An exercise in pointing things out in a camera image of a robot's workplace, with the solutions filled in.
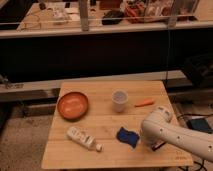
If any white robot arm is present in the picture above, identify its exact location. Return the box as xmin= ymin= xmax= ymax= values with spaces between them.
xmin=141 ymin=106 xmax=213 ymax=163

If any white plastic cup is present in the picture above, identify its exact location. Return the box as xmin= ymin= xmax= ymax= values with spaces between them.
xmin=112 ymin=90 xmax=128 ymax=113

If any orange wooden bowl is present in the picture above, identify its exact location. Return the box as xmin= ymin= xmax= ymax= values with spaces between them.
xmin=57 ymin=92 xmax=89 ymax=120

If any orange carrot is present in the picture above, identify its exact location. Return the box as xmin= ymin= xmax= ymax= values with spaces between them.
xmin=134 ymin=99 xmax=155 ymax=107

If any blue crumpled cloth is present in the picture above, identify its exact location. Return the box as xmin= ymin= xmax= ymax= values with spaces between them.
xmin=116 ymin=127 xmax=139 ymax=148

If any white tube bottle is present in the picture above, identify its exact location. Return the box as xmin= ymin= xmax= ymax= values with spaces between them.
xmin=67 ymin=126 xmax=103 ymax=152

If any black bag on shelf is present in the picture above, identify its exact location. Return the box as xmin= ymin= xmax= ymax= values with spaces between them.
xmin=102 ymin=10 xmax=124 ymax=25

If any red object on shelf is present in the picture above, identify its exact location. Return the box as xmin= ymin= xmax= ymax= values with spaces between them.
xmin=124 ymin=4 xmax=145 ymax=23

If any black power adapter box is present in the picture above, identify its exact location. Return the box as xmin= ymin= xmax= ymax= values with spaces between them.
xmin=186 ymin=118 xmax=213 ymax=134

